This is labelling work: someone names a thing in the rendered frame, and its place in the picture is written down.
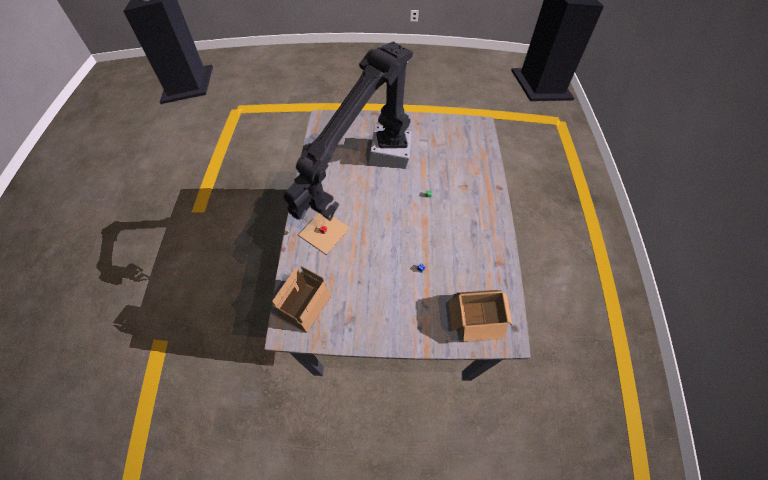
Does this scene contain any tan flat mat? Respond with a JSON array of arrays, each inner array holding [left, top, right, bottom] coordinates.
[[299, 213, 350, 255]]

